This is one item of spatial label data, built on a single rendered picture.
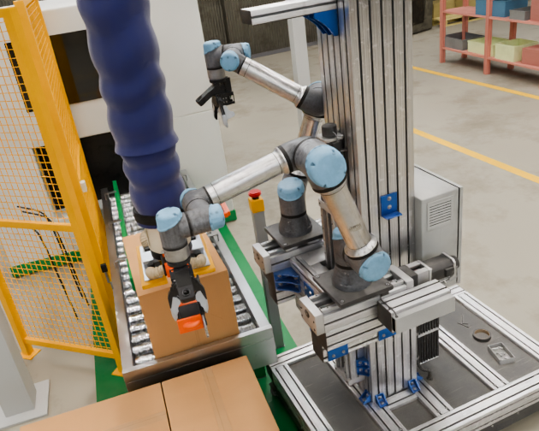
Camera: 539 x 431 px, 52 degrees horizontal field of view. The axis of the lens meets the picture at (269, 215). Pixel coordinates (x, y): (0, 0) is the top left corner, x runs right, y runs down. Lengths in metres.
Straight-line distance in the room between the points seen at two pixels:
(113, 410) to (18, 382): 1.03
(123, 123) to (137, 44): 0.27
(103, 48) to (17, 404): 2.24
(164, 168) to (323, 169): 0.68
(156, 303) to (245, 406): 0.57
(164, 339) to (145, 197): 0.74
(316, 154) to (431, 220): 0.84
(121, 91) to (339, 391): 1.75
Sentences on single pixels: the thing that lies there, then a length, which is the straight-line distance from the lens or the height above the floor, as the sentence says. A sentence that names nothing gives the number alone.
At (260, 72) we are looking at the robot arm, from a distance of 2.26.
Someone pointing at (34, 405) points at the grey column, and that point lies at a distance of 3.62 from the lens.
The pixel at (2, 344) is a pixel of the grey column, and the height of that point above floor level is 0.49.
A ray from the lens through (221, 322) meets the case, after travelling 2.62.
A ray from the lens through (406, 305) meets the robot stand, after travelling 2.14.
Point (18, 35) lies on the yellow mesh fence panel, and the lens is 2.83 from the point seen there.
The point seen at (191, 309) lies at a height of 1.24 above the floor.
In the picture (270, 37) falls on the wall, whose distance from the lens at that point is 12.08.
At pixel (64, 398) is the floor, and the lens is 3.61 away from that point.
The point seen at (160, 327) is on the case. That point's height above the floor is 0.76.
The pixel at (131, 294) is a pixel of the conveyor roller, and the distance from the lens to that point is 3.28.
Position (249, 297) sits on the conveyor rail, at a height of 0.60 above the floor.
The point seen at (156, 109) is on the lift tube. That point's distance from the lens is 2.02.
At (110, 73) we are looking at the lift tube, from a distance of 1.99.
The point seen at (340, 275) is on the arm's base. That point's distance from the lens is 2.07.
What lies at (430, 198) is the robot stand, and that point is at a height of 1.22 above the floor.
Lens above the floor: 2.24
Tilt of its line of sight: 27 degrees down
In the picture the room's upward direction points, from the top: 8 degrees counter-clockwise
